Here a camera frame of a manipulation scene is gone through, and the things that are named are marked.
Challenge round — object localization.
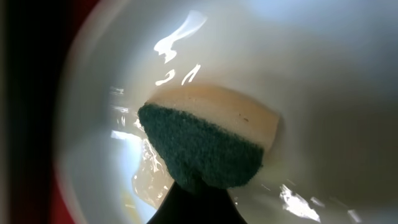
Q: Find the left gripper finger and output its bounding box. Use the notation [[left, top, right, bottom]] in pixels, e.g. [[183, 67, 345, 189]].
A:
[[148, 181, 246, 224]]

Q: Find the green yellow sponge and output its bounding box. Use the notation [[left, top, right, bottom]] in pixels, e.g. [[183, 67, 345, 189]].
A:
[[137, 85, 280, 192]]

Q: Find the light blue plate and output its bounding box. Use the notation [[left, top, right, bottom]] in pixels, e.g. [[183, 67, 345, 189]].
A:
[[55, 1, 397, 223]]

